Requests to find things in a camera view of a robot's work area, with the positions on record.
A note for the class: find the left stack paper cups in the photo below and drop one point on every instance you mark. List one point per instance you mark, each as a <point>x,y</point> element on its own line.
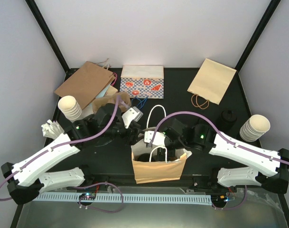
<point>69,106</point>

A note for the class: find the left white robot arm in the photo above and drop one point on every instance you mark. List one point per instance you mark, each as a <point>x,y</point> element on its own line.
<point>31,177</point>

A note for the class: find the white wrapped straws bundle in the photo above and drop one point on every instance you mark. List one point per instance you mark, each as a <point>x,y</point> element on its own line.
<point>51,129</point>

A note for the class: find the brown kraft paper bag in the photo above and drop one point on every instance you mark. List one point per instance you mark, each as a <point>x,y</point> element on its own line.
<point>86,83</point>

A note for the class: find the tan paper bag brown handles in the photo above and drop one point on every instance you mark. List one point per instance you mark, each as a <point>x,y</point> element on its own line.
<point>210,83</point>

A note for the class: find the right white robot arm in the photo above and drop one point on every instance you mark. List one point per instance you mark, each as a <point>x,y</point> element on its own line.
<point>264,168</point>

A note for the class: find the pink white paper bag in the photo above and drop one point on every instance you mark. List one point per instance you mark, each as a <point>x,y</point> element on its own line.
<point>109,89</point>

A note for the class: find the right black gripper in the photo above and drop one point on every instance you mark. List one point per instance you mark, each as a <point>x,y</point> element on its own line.
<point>171,154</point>

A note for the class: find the right black frame post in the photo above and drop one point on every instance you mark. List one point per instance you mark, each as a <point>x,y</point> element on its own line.
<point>272,6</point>

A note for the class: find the black coffee cup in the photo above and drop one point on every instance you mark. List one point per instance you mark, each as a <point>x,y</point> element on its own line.
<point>143,158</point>

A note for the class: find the stack paper cups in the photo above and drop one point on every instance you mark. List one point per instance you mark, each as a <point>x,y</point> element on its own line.
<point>69,106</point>
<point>254,128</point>

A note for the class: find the blue checkered paper bag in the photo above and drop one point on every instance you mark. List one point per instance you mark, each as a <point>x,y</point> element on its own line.
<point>143,81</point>

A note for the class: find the right base circuit board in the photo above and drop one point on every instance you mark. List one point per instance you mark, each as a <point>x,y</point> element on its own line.
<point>222,198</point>

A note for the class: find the light blue cable duct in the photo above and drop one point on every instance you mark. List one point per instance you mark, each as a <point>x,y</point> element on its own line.
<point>127,198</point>

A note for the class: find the black lidded cup right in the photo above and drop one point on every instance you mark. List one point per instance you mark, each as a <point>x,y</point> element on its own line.
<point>226,120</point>

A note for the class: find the black frame post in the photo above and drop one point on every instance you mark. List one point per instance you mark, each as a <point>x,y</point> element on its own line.
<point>272,6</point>
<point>48,34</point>

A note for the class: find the orange paper bag white handles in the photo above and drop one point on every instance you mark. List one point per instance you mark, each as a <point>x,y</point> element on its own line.
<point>155,171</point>

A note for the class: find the right stack paper cups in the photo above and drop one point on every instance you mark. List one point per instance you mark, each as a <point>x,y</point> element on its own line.
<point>254,128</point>

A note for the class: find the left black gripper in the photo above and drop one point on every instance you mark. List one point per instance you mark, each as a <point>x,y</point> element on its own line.
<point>131,137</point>

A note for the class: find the left black frame post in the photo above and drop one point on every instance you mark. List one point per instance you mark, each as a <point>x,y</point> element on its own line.
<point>48,34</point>

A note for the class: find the left base circuit board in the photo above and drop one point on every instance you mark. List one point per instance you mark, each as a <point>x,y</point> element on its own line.
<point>87,196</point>

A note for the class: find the base circuit board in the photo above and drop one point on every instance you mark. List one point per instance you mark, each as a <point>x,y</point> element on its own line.
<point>87,196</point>
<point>222,198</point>

